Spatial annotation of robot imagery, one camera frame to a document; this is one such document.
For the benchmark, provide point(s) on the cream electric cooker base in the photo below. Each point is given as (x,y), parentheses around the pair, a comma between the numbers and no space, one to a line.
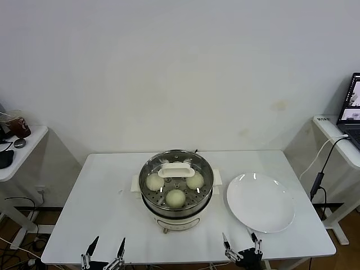
(180,222)

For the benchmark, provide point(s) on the clear drinking straw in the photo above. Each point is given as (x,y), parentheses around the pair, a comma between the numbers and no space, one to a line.
(5,114)

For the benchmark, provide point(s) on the white round plate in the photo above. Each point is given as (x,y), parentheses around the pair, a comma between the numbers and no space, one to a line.
(258,202)

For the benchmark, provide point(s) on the white side desk with label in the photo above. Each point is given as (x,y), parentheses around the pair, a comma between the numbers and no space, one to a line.
(326,126)

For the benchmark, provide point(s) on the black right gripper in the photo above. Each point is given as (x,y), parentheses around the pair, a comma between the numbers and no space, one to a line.
(249,258)

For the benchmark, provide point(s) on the small round grey tin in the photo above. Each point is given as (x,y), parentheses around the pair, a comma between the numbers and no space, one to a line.
(19,143)

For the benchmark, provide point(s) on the stainless steel steamer basket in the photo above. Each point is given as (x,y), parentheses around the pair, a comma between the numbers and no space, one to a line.
(144,201)

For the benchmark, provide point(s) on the laptop with dark purple screen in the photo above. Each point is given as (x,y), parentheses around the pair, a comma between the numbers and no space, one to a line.
(2,130)

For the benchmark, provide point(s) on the white wall power socket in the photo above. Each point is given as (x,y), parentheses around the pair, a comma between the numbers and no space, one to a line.
(42,189)

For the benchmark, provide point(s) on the plastic cup of iced coffee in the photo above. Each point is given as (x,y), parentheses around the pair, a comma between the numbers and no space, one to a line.
(18,126)

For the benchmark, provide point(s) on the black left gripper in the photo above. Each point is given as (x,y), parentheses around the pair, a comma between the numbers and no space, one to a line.
(98,265)

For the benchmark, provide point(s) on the open black laptop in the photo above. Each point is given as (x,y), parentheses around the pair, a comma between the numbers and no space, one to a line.
(351,112)

